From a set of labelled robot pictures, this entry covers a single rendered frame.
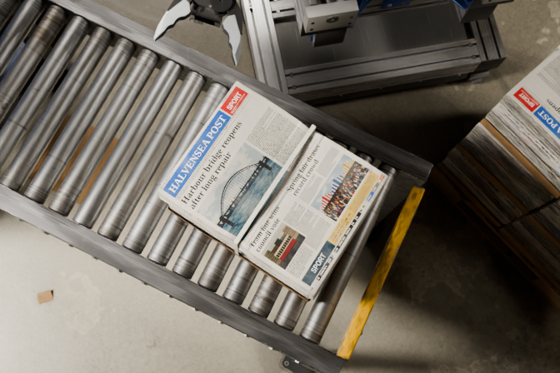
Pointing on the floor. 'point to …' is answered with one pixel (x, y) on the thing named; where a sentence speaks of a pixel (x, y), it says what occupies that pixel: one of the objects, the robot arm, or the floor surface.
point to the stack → (516, 175)
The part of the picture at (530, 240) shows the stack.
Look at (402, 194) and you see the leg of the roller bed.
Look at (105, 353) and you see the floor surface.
